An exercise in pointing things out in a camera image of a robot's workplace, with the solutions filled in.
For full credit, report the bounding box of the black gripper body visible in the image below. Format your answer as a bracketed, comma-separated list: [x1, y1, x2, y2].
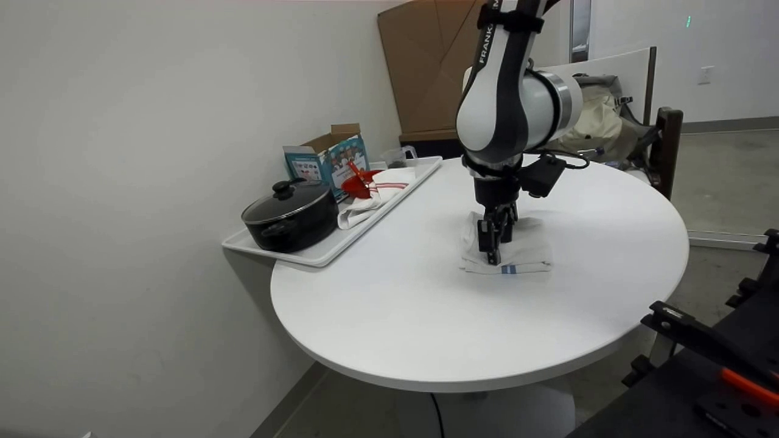
[476, 178, 520, 244]

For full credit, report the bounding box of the white cloth with blue tag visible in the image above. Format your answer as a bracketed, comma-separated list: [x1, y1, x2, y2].
[460, 211, 552, 278]

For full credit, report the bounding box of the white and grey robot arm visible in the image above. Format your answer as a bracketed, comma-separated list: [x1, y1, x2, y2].
[456, 0, 582, 264]

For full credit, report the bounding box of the white towel with red stripes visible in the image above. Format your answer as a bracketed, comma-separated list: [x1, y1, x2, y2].
[339, 167, 417, 228]

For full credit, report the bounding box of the clear plastic bag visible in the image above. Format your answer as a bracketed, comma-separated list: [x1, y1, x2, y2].
[557, 73, 655, 171]

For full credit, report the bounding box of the red folded paper piece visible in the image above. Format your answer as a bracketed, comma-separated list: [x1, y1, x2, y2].
[341, 171, 375, 199]

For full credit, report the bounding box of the white rectangular tray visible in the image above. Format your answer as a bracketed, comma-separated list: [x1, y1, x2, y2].
[221, 155, 440, 267]

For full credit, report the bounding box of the large brown cardboard box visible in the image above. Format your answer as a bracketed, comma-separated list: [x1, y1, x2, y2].
[377, 0, 488, 144]

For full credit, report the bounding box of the blue printed cardboard box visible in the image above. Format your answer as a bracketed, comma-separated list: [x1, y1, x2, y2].
[285, 123, 370, 199]

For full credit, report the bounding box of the black pot with lid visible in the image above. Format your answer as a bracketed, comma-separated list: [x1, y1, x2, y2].
[241, 178, 339, 252]

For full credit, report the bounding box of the black orange clamp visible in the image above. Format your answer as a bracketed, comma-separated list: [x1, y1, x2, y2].
[641, 302, 779, 409]

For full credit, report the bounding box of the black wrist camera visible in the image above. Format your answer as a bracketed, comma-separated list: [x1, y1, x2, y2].
[522, 155, 566, 196]

